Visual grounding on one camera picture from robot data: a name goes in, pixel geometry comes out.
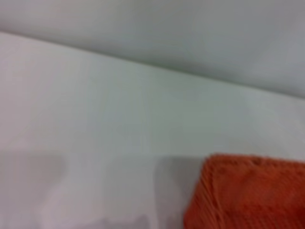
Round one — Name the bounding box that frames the orange woven plastic basket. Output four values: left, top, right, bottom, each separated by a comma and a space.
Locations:
183, 154, 305, 229

